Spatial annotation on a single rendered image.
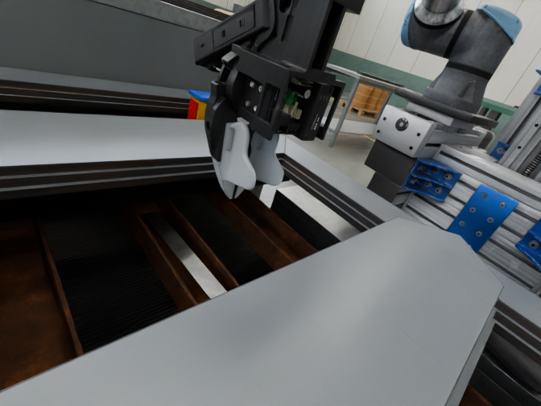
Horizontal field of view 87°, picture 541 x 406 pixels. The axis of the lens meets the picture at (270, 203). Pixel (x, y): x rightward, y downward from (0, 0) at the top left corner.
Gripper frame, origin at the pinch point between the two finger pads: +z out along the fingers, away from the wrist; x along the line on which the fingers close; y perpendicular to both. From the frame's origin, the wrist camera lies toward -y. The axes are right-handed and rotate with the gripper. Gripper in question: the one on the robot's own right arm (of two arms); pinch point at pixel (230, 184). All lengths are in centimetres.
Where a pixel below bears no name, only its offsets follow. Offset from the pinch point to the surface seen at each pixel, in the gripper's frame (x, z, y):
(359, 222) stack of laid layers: 26.7, 8.1, 5.6
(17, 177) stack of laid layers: -17.4, 6.9, -16.8
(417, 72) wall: 1043, -43, -433
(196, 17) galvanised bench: 27, -13, -63
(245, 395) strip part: -8.8, 5.6, 17.2
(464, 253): 35.3, 5.6, 20.6
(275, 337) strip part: -4.0, 5.6, 15.1
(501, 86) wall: 1022, -72, -188
